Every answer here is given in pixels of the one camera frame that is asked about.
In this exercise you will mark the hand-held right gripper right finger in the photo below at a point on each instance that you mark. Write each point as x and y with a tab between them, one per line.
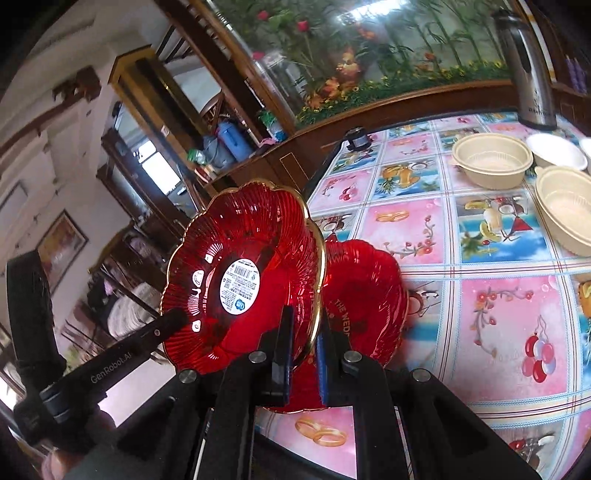
323	362

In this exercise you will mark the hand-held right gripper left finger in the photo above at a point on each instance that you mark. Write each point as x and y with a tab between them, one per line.
288	355

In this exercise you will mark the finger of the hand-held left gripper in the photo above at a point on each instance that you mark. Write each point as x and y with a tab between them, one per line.
161	328

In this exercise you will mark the red glass plate with sticker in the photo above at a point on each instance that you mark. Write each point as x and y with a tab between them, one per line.
240	230

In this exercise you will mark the person's left hand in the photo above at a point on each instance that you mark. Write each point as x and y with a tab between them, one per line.
54	466

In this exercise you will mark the stack of white dishes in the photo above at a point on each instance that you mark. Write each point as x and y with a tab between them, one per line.
134	304

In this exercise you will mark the printed colourful tablecloth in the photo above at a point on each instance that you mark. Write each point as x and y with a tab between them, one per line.
498	314

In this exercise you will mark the blue water jug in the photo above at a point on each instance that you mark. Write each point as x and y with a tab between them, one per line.
233	138

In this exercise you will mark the small black round device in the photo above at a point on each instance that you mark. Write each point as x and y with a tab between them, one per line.
358	140

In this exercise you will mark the beige plastic bowl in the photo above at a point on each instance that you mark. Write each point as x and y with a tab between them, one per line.
568	203
489	161

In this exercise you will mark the wooden glass cabinet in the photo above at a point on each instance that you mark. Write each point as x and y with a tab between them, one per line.
134	64

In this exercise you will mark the white foam bowl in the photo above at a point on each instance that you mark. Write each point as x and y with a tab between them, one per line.
554	150

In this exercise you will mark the framed flower picture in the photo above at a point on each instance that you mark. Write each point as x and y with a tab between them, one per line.
392	46

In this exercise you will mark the steel thermos flask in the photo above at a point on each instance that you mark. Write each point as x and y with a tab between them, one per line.
531	78

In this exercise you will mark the framed wall picture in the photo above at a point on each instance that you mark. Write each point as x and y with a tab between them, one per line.
60	251

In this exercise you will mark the wooden wall ornament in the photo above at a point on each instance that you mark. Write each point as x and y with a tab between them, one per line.
76	85

